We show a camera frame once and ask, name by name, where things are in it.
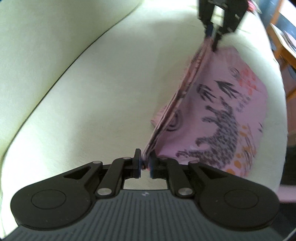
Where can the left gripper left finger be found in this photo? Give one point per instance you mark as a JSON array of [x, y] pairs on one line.
[[113, 176]]

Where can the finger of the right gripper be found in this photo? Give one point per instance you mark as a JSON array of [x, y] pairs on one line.
[[216, 36], [209, 30]]

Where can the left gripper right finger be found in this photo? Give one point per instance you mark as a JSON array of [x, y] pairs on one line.
[[172, 172]]

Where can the pink patterned shorts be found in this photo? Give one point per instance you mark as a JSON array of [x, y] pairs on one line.
[[215, 117]]

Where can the wooden side table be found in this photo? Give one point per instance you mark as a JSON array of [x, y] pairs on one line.
[[282, 49]]

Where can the green sofa cover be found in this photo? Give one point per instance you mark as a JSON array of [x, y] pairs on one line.
[[81, 80]]

